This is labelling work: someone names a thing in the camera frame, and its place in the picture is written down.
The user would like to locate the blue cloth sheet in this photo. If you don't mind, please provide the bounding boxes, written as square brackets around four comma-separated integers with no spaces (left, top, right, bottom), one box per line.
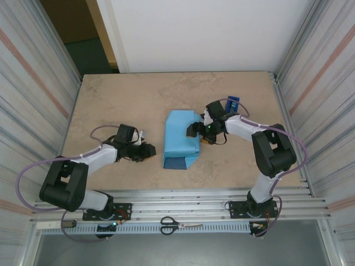
[161,110,201,170]

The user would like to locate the blue tape dispenser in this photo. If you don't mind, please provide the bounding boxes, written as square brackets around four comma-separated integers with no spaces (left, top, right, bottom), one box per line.
[226,95,241,114]

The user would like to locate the black connector module with led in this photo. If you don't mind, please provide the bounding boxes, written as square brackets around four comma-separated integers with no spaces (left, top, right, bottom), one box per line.
[95,221,124,239]

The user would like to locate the brown wooden door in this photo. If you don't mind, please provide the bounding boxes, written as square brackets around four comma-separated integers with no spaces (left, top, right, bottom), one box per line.
[40,0,120,69]

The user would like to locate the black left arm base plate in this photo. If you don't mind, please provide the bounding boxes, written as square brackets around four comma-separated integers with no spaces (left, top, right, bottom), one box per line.
[82,202,133,222]

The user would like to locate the aluminium rail frame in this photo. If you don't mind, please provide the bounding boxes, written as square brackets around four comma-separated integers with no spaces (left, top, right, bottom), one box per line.
[29,188,333,224]

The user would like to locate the slotted grey cable duct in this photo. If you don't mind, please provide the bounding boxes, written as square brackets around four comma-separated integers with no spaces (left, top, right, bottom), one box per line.
[37,221,252,236]

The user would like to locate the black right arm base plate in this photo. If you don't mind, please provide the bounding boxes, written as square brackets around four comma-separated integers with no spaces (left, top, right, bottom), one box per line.
[229,201,278,219]

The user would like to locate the black handled scissors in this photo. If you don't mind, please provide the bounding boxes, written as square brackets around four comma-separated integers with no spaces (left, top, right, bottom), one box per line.
[160,216,204,236]

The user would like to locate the black connector module with wires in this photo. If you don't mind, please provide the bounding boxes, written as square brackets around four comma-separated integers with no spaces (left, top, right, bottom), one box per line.
[248,221,270,238]

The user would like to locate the white door frame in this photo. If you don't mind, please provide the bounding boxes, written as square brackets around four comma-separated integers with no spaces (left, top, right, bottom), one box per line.
[95,0,131,74]

